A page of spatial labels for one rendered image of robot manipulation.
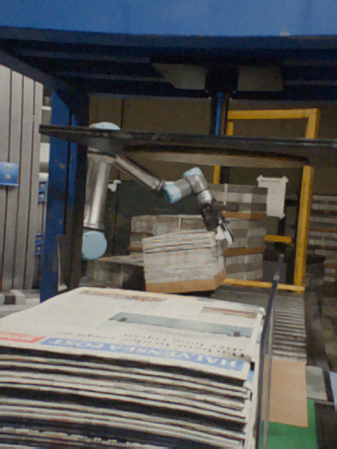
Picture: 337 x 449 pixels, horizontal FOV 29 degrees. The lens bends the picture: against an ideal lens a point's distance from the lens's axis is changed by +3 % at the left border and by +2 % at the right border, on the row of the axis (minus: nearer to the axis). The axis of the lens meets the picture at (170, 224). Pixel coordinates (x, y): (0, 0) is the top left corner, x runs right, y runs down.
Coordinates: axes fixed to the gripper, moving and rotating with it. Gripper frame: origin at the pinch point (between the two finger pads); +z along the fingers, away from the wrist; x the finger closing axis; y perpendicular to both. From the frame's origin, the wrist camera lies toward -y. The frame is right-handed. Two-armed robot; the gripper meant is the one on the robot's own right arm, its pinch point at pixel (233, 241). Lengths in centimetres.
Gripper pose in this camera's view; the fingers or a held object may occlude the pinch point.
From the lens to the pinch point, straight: 272.8
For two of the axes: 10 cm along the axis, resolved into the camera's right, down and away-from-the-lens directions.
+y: -8.6, 4.6, 2.0
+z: 4.6, 8.9, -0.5
